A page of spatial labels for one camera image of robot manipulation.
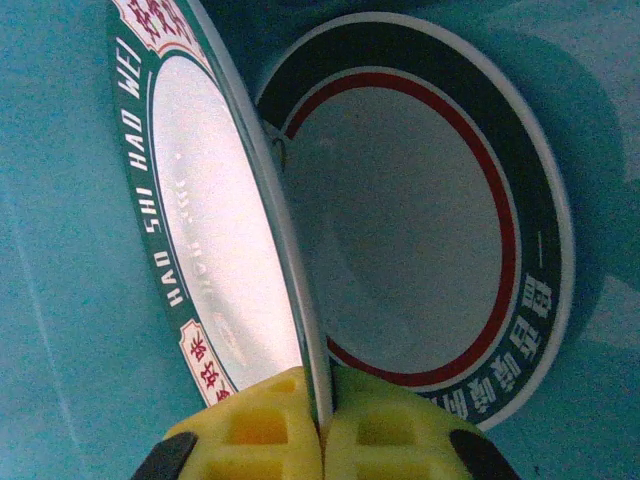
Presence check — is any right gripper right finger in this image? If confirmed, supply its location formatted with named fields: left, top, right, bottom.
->
left=322, top=367, right=521, bottom=480

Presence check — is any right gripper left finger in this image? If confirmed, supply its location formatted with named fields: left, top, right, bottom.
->
left=134, top=366, right=325, bottom=480

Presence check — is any green rim plate red line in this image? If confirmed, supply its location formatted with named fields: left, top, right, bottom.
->
left=253, top=12, right=575, bottom=432

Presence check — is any green ring plate HAO text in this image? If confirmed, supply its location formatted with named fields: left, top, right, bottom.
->
left=107, top=0, right=334, bottom=419

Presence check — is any teal plastic bin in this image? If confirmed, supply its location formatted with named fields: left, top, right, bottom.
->
left=0, top=0, right=640, bottom=480

